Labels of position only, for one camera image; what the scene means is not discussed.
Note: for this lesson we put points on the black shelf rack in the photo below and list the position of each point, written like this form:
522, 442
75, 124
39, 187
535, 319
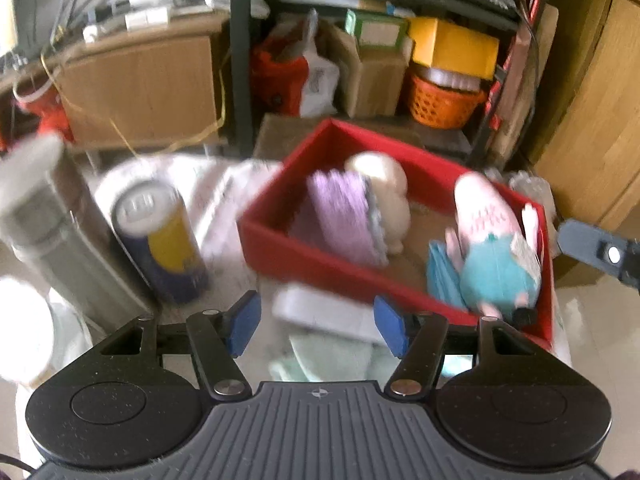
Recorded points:
242, 60

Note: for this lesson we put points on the leaning cardboard sheet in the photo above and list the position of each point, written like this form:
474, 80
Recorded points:
531, 90

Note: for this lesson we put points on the green and white box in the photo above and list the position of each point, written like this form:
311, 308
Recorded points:
377, 30

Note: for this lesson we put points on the pink and teal plush pig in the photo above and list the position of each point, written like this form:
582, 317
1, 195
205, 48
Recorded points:
485, 215

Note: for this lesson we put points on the wooden cabinet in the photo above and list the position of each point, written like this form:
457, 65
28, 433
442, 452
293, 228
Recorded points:
590, 110

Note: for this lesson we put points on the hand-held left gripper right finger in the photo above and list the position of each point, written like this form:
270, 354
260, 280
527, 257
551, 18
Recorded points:
390, 327

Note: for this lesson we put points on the pale green towel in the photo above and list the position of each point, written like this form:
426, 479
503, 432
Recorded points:
330, 360

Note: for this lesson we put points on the brown cardboard box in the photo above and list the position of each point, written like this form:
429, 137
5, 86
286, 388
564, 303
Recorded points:
372, 85

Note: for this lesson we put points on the white floral cloth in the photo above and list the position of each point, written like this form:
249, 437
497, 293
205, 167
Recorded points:
220, 192

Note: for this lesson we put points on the red cardboard box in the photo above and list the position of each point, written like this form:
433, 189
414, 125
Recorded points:
280, 240

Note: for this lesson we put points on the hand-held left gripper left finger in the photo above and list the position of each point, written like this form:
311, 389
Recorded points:
243, 327

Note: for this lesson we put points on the black router with antennas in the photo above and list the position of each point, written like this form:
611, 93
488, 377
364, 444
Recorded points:
75, 10

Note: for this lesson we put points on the yellow and blue drink can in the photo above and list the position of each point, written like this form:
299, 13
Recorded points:
165, 245

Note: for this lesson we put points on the white power adapter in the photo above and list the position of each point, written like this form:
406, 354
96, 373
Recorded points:
146, 18

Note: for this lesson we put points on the cream plush toy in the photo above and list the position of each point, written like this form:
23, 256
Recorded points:
385, 175

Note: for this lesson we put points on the stainless steel thermos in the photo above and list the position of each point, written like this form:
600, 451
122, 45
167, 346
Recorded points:
65, 240

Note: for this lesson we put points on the red and white plastic bag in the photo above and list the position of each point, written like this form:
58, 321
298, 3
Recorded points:
280, 80

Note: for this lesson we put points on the purple knitted cloth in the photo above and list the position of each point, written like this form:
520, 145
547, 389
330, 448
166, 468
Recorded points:
335, 215

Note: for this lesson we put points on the blue face mask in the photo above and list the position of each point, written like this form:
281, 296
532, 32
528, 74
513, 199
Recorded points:
442, 275

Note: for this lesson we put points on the wooden TV stand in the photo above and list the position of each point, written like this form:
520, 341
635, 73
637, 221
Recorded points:
140, 85

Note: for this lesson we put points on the orange plastic basket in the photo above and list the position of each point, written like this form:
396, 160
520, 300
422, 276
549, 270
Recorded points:
445, 105

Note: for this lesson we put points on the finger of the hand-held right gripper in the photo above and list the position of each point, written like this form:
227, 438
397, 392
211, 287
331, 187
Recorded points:
585, 242

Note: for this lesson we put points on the yellow box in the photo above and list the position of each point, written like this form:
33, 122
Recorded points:
450, 45

